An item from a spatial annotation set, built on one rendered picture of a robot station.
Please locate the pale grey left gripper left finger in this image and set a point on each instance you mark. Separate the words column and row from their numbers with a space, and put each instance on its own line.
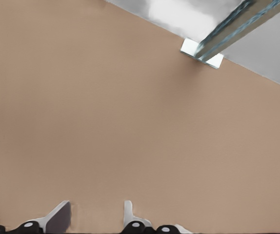
column 57, row 217

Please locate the silver frame post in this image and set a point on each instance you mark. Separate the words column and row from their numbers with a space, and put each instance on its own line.
column 227, row 34

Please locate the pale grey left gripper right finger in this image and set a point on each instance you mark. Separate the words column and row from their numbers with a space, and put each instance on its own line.
column 129, row 214

